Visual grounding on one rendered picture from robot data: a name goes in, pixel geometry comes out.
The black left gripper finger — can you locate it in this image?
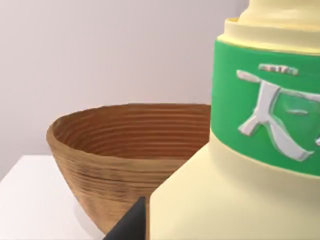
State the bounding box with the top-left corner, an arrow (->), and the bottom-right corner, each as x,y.
100,196 -> 147,240

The brown woven basket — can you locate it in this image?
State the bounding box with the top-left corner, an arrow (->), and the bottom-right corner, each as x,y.
45,102 -> 212,240

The cream bottle with green label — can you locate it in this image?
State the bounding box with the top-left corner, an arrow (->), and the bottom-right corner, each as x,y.
144,0 -> 320,240

